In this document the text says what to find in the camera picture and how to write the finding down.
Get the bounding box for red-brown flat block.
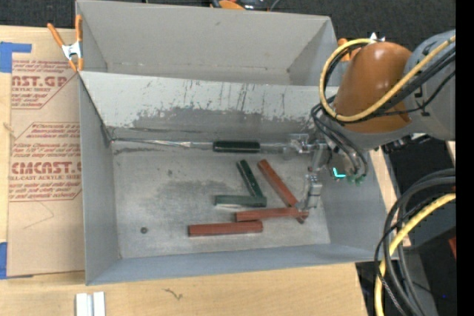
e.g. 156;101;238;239
233;206;310;223
256;158;309;225
187;220;264;238

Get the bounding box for brown cardboard board, red print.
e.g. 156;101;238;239
0;24;87;280

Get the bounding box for grey metal bin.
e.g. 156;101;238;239
75;0;390;286

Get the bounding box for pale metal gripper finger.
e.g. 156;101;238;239
296;174;324;214
261;133;320;161

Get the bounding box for dark green flat block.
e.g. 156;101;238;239
236;158;268;200
213;194;268;208
212;141;261;154

